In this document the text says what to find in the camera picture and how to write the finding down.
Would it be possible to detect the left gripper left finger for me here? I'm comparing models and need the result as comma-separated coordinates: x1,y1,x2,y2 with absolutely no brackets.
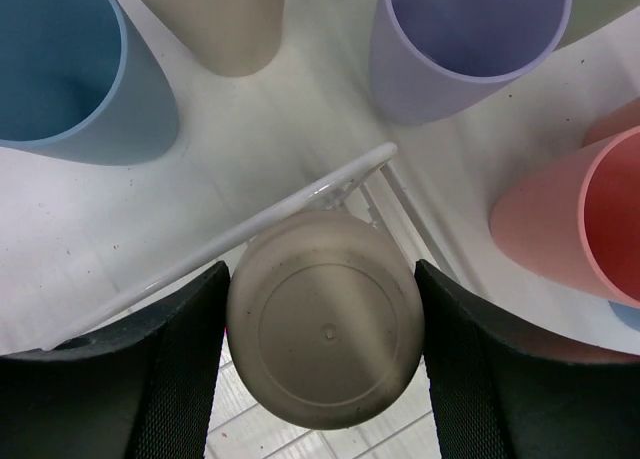
1,261,230,458

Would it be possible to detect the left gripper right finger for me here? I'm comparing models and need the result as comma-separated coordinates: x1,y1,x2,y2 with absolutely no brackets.
415,260,639,458

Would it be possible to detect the beige cup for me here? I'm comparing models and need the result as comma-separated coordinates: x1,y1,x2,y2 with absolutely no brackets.
226,211,425,430
141,0,285,77

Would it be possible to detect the pink cup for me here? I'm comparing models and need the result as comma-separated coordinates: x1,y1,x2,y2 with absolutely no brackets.
582,97,640,146
489,128,639,307

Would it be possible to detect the blue cup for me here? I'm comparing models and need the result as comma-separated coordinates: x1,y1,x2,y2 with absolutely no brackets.
1,0,179,165
609,301,640,331

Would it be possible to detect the purple cup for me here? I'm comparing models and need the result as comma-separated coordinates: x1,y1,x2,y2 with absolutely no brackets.
369,0,572,125

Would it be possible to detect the white wire dish rack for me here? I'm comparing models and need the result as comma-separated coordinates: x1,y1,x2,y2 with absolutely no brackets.
39,142,441,459

